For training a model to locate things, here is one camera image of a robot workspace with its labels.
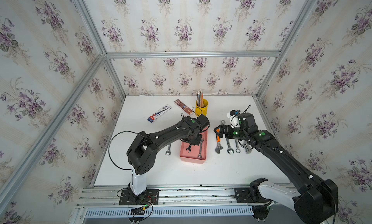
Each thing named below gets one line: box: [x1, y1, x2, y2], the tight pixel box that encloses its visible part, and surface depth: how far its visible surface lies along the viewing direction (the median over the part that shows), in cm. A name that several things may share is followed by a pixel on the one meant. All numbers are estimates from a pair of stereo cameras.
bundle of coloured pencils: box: [196, 90, 205, 108], surface depth 103 cm
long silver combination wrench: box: [225, 138, 234, 155], surface depth 92 cm
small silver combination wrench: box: [165, 143, 172, 157], surface depth 91 cm
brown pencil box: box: [173, 98, 195, 117], surface depth 114 cm
